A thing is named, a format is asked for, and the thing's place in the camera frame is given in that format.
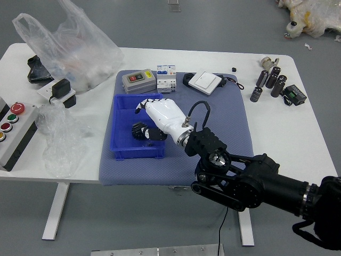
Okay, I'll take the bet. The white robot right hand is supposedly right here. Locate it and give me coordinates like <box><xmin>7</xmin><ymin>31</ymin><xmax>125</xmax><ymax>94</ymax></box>
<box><xmin>134</xmin><ymin>98</ymin><xmax>194</xmax><ymax>143</ymax></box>

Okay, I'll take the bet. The big black gear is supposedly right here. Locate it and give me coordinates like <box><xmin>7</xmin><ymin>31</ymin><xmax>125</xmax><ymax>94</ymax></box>
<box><xmin>131</xmin><ymin>122</ymin><xmax>150</xmax><ymax>141</ymax></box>

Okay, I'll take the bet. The blue plastic box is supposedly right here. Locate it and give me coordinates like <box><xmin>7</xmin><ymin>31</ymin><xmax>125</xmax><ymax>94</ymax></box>
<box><xmin>110</xmin><ymin>93</ymin><xmax>167</xmax><ymax>161</ymax></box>

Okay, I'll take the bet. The grey control button box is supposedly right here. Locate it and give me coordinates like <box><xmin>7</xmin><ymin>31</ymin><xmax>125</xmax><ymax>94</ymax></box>
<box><xmin>0</xmin><ymin>95</ymin><xmax>39</xmax><ymax>172</ymax></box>

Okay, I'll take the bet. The white circuit breaker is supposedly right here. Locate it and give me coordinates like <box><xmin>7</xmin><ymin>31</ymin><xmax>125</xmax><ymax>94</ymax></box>
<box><xmin>156</xmin><ymin>65</ymin><xmax>178</xmax><ymax>94</ymax></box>

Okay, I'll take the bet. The black round module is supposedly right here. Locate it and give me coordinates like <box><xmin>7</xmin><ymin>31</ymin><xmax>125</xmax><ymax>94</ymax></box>
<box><xmin>182</xmin><ymin>73</ymin><xmax>196</xmax><ymax>87</ymax></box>

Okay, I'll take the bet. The blue-grey mat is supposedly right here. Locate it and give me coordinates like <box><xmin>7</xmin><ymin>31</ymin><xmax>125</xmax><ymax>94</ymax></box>
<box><xmin>98</xmin><ymin>69</ymin><xmax>255</xmax><ymax>187</ymax></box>

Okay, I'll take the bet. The black power adapter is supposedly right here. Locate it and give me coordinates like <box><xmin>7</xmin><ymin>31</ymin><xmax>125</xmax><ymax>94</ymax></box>
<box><xmin>48</xmin><ymin>78</ymin><xmax>72</xmax><ymax>105</ymax></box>

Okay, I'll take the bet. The clear plastic bag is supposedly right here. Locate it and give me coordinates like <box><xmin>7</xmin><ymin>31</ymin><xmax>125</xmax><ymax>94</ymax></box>
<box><xmin>12</xmin><ymin>0</ymin><xmax>125</xmax><ymax>94</ymax></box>

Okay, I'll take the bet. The crumpled clear plastic wrap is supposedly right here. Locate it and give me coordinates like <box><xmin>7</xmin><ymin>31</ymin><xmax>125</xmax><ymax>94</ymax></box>
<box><xmin>37</xmin><ymin>103</ymin><xmax>90</xmax><ymax>179</ymax></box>

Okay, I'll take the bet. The clear plastic floor piece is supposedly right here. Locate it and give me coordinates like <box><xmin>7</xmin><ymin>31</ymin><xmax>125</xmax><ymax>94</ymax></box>
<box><xmin>167</xmin><ymin>0</ymin><xmax>182</xmax><ymax>13</ymax></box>

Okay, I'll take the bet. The white ceramic fitting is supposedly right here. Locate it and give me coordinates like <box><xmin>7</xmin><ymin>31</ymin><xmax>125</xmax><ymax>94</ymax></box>
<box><xmin>259</xmin><ymin>56</ymin><xmax>281</xmax><ymax>70</ymax></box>

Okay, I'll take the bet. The white socket plate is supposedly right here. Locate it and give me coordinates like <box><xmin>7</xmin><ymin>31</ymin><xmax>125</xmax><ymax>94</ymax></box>
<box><xmin>37</xmin><ymin>82</ymin><xmax>77</xmax><ymax>104</ymax></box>

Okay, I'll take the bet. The black module with green display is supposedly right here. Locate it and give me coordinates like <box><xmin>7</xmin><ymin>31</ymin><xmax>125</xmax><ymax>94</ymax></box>
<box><xmin>281</xmin><ymin>84</ymin><xmax>308</xmax><ymax>107</ymax></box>

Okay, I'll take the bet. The white table leg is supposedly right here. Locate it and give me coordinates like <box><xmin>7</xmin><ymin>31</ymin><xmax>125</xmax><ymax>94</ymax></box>
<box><xmin>237</xmin><ymin>207</ymin><xmax>255</xmax><ymax>246</ymax></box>
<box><xmin>42</xmin><ymin>182</ymin><xmax>70</xmax><ymax>241</ymax></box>

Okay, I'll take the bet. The plastic-wrapped plush toy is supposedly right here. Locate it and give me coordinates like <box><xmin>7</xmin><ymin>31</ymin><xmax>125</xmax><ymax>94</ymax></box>
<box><xmin>275</xmin><ymin>0</ymin><xmax>341</xmax><ymax>40</ymax></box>

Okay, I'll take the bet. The grey push button switch box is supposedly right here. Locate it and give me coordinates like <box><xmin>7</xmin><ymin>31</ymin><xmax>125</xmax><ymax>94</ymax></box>
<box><xmin>121</xmin><ymin>68</ymin><xmax>157</xmax><ymax>94</ymax></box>

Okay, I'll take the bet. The white wall switch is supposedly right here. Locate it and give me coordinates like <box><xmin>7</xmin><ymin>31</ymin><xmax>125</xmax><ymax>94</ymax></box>
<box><xmin>188</xmin><ymin>70</ymin><xmax>224</xmax><ymax>96</ymax></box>

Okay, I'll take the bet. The thin black wire lead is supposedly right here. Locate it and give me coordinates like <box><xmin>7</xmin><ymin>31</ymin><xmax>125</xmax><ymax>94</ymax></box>
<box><xmin>219</xmin><ymin>75</ymin><xmax>245</xmax><ymax>92</ymax></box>

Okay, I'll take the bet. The black floor cable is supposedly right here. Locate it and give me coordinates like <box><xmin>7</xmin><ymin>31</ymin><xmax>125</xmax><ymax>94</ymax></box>
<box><xmin>217</xmin><ymin>206</ymin><xmax>229</xmax><ymax>256</ymax></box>

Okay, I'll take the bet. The grey metal base plate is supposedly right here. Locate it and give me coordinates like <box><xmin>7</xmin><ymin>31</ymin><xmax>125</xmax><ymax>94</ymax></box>
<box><xmin>90</xmin><ymin>243</ymin><xmax>225</xmax><ymax>256</ymax></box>

